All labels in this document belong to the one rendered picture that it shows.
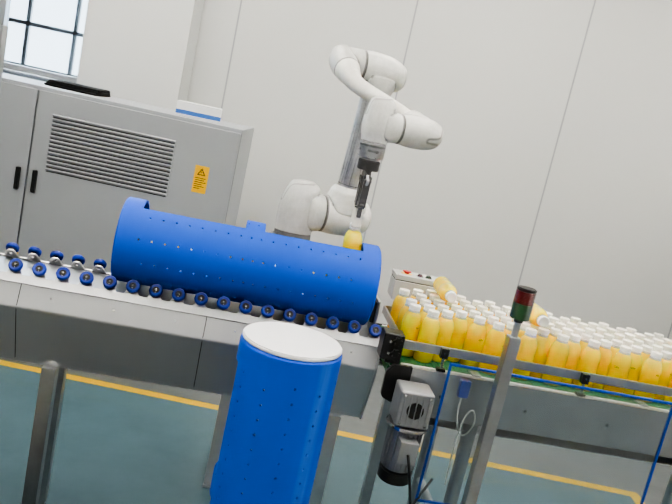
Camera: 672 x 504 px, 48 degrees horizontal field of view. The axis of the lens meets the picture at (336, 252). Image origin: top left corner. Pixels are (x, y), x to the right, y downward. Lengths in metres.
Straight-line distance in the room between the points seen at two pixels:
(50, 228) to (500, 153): 2.96
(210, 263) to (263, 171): 2.86
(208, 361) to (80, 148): 1.92
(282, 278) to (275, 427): 0.63
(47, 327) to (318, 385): 1.03
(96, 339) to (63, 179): 1.77
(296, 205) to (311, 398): 1.22
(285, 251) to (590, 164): 3.38
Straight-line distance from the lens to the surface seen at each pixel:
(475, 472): 2.56
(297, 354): 1.96
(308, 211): 3.06
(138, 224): 2.50
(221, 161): 4.03
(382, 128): 2.52
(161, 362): 2.63
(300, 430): 2.03
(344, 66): 2.93
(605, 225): 5.60
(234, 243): 2.47
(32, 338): 2.68
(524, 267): 5.50
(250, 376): 2.00
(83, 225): 4.25
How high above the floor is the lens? 1.68
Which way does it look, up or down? 11 degrees down
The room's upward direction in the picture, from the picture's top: 12 degrees clockwise
